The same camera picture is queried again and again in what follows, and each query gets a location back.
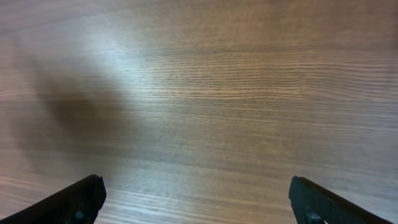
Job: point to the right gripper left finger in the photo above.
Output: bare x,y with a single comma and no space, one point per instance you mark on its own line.
77,203

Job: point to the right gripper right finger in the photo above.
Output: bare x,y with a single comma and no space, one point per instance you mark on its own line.
312,203

